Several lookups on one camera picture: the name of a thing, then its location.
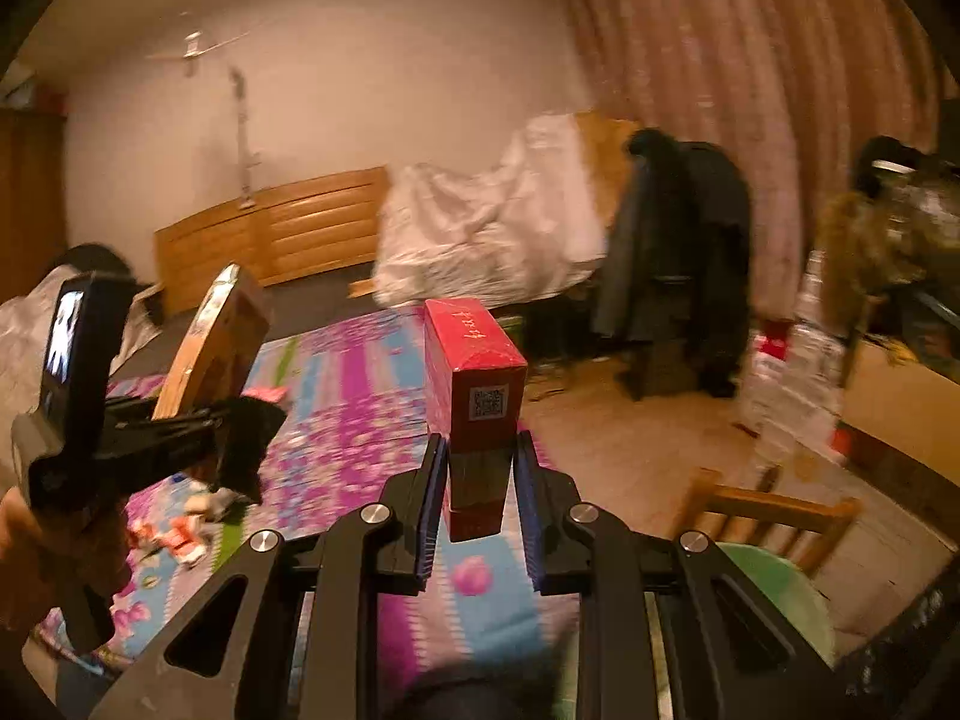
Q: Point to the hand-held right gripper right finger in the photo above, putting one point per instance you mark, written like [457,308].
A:
[529,521]

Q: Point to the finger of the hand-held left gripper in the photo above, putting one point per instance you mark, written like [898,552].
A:
[247,427]

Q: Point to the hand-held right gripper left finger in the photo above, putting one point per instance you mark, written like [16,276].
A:
[426,517]

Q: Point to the brown gold carton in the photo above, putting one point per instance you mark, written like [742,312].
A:
[225,330]

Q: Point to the red white wrapper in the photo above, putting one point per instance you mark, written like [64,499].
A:
[176,536]

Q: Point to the red carton box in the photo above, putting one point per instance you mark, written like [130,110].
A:
[465,360]

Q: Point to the person's left hand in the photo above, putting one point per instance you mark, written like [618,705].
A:
[52,547]

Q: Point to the white cloth bundle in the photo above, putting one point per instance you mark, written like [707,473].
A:
[15,345]

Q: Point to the printed blanket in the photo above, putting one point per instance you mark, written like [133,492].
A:
[352,390]

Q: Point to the grey mattress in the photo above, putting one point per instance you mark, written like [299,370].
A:
[315,300]

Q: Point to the wooden headboard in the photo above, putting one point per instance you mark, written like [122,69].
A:
[315,225]

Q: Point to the slat-back wooden chair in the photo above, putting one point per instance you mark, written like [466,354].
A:
[750,502]

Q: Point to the wooden wardrobe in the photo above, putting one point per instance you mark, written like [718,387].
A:
[30,202]

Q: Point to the tall metal stand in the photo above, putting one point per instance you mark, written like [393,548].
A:
[244,150]

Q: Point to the white satin cloth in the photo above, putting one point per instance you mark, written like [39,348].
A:
[480,225]

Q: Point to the dark jackets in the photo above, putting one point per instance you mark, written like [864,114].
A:
[675,240]

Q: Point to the stack of water bottle packs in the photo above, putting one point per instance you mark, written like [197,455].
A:
[814,367]

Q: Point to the tan wooden board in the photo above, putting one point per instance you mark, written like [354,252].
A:
[607,157]

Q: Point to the white ceiling fan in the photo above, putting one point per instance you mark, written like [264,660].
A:
[193,49]

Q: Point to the black plastic bag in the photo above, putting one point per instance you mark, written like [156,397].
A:
[900,652]

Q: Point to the fur-hooded coat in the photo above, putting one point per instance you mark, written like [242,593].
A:
[847,240]

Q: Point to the clear bag of clothes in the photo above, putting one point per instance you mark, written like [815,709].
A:
[930,195]

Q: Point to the pink patterned curtain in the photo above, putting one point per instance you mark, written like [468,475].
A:
[750,52]

